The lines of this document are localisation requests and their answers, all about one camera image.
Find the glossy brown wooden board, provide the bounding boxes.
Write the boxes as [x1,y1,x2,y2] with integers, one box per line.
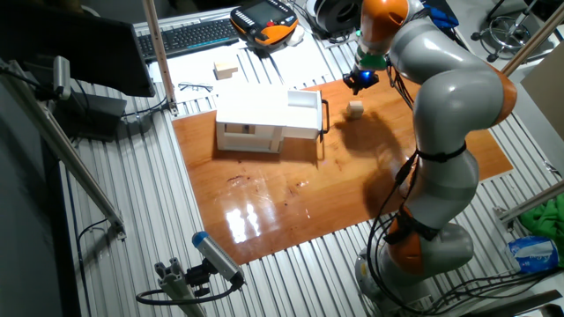
[171,78,515,266]

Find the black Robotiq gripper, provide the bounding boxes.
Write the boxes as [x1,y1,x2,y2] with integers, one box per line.
[342,69,381,96]

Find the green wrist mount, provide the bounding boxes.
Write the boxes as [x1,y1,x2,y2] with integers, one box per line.
[355,46,389,71]

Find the black camera clamp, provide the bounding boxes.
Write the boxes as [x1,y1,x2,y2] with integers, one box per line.
[184,258,215,299]

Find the green cloth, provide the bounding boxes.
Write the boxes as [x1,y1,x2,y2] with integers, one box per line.
[518,197,564,268]

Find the black frame eyeglasses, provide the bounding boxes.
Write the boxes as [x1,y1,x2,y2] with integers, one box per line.
[177,81,214,93]

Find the orange black teach pendant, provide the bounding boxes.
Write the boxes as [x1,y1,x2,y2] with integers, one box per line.
[229,0,300,50]

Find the aluminium frame profile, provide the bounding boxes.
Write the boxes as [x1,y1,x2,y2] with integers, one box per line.
[501,2,564,78]
[497,179,564,225]
[141,0,180,116]
[0,56,128,241]

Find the black computer monitor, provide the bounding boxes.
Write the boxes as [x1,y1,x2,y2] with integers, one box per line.
[0,2,156,98]

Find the metal stool base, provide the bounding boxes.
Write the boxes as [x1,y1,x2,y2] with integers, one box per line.
[470,0,557,63]

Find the blue cloth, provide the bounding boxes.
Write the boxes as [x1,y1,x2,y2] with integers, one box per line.
[422,0,459,30]

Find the blue white plastic package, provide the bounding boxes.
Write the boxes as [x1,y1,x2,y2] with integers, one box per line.
[505,235,560,274]

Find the black box device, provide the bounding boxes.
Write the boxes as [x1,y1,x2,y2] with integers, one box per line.
[52,90,130,143]

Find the white drawer without metal handle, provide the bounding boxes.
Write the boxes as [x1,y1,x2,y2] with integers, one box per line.
[222,134,277,151]

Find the white plastic drawer cabinet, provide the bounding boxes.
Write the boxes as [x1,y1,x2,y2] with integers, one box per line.
[214,85,290,154]

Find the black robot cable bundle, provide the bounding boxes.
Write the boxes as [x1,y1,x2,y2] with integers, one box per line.
[365,56,442,309]

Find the light wooden cube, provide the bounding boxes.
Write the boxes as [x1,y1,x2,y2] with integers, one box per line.
[346,100,366,120]

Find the silver camera on pole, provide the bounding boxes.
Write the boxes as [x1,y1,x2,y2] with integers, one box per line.
[52,55,72,101]

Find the black cables beside robot base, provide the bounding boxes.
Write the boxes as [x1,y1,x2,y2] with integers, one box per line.
[418,266,564,309]

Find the white computer mouse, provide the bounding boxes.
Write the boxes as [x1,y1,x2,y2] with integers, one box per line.
[285,25,307,48]

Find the black computer keyboard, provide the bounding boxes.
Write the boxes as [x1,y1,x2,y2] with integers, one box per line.
[137,17,241,63]

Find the beige wooden block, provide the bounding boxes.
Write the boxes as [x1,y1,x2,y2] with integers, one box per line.
[213,60,240,81]

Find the black filament spool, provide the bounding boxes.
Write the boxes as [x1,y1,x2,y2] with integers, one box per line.
[313,0,365,39]

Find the black camera cable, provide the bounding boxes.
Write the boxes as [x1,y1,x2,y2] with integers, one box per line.
[135,275,243,306]

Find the beige panel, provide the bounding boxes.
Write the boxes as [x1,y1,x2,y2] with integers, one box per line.
[519,41,564,143]

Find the white drawer with black handle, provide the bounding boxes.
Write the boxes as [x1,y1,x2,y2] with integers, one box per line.
[281,87,331,144]

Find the silver camera with blue end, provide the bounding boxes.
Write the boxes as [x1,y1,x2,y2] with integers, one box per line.
[191,231,246,285]

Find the short aluminium profile stub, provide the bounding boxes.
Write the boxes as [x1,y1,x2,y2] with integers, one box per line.
[153,257,206,317]

